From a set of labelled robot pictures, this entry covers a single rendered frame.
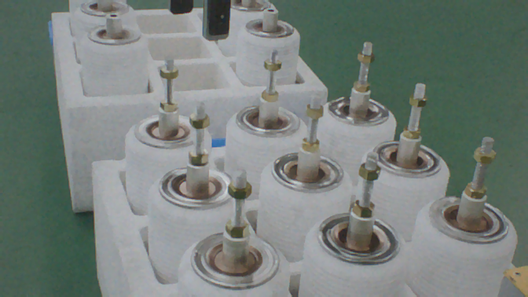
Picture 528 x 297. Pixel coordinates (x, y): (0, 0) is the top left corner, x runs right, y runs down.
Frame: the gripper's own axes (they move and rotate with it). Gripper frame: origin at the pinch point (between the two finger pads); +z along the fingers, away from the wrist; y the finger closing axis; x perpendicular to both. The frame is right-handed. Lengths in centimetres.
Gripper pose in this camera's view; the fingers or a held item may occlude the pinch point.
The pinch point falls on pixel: (197, 11)
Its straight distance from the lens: 64.1
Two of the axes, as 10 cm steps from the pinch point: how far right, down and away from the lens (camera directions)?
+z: -0.8, 8.7, 4.9
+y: 5.1, 4.5, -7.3
